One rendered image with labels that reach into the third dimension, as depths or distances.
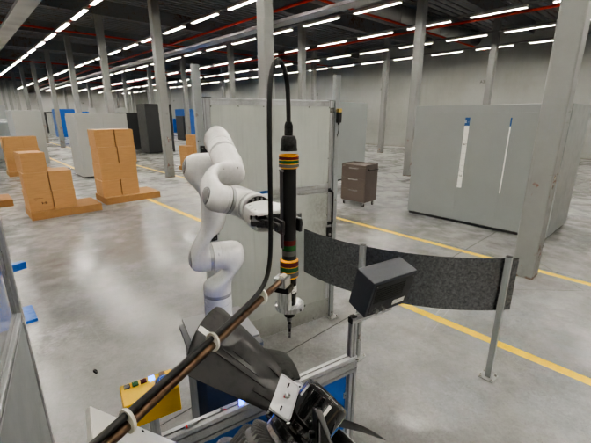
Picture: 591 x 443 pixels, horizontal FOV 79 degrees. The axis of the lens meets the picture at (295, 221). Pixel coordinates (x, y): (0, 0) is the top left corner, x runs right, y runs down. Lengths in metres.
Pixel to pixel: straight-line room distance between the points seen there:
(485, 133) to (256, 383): 6.30
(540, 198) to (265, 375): 4.33
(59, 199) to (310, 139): 6.25
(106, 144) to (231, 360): 8.21
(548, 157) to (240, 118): 3.44
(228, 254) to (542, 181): 3.98
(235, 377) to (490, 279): 2.26
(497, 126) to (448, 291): 4.38
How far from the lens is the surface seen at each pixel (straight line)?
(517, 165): 6.71
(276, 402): 0.91
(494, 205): 6.89
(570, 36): 4.89
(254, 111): 2.72
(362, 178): 7.66
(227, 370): 0.85
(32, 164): 8.23
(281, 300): 0.85
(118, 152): 8.94
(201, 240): 1.49
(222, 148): 1.18
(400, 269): 1.65
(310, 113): 2.96
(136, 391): 1.31
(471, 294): 2.85
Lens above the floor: 1.88
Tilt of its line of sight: 16 degrees down
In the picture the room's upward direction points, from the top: straight up
